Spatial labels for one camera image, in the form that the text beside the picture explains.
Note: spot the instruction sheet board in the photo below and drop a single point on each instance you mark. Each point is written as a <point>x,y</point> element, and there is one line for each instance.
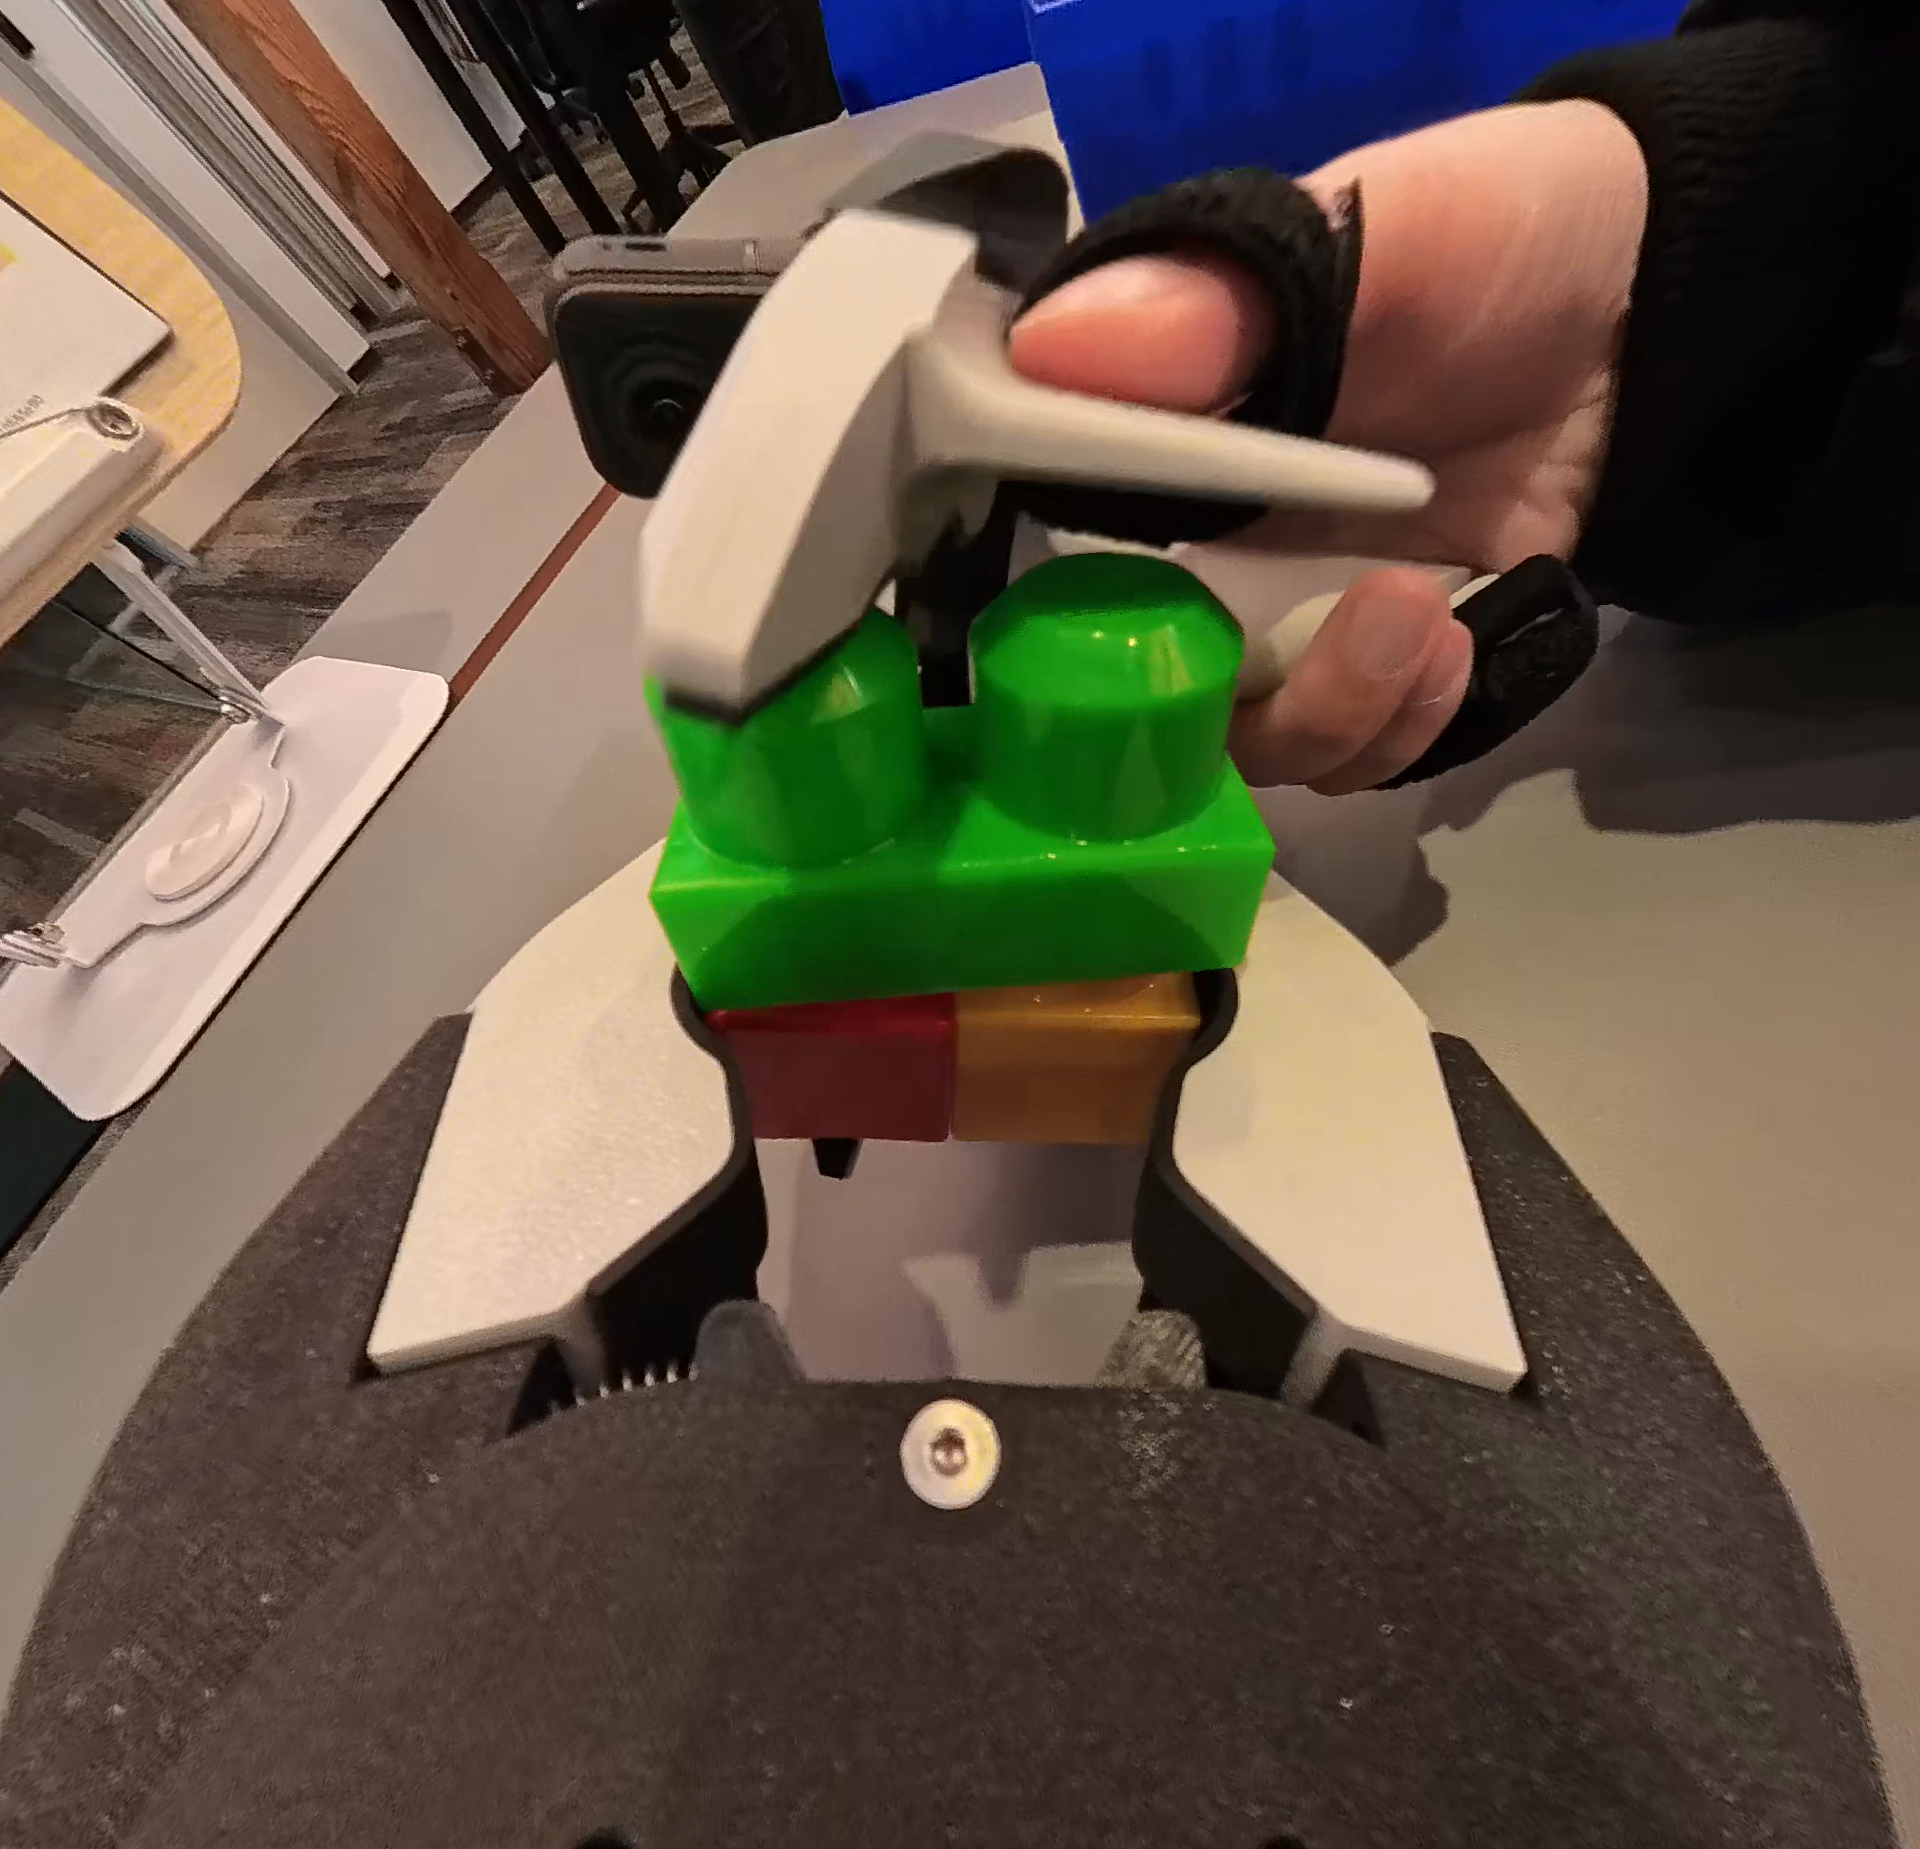
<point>121,351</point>

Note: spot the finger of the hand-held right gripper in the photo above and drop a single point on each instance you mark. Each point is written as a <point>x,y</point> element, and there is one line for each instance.
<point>796,440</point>

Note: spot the wooden post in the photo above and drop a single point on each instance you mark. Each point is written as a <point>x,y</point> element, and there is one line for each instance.
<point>347,139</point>

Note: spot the yellow mega block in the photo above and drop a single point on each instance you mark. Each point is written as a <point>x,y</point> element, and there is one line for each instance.
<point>1076,1055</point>

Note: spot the red mega block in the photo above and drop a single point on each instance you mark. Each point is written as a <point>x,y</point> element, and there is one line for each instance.
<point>841,1069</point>

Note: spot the blue storage bin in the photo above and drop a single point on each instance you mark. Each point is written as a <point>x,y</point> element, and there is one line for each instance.
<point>917,21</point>
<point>1351,48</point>

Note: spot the green mega block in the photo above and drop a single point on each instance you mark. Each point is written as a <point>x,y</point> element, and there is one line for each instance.
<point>961,859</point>

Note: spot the person's right hand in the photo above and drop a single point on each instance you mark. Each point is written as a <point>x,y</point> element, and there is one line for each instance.
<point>1500,259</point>

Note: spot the black office chair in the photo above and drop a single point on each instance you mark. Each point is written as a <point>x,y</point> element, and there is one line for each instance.
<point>602,48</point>

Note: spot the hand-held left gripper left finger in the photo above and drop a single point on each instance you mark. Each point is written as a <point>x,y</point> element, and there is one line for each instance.
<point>540,1161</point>

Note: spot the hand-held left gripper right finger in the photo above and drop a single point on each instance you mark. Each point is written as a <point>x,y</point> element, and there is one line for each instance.
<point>1351,1161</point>

